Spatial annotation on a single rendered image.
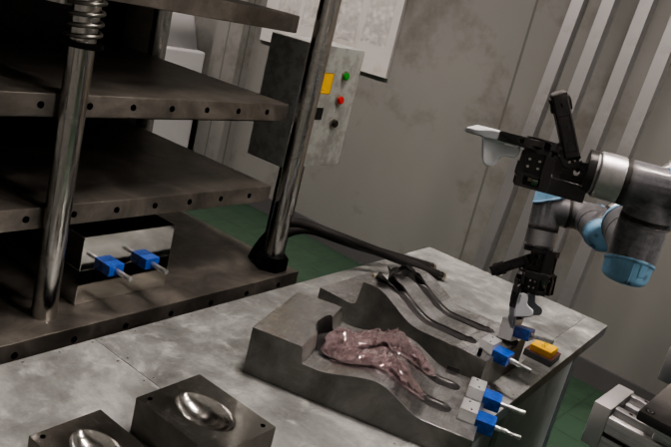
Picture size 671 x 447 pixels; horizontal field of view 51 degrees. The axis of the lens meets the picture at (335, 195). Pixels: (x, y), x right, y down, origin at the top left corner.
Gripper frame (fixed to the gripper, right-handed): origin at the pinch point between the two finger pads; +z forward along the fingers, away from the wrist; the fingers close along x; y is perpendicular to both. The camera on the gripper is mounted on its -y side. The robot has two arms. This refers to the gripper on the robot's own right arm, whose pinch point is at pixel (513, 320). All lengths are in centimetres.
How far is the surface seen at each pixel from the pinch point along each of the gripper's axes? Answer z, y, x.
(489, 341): 4.1, -0.4, -13.0
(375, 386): 12, -8, -51
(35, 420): 22, -45, -102
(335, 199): -2, -214, 229
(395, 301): 1.2, -25.4, -16.7
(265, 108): -41, -73, -25
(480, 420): 14.3, 10.3, -38.8
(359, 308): 5.8, -34.9, -17.4
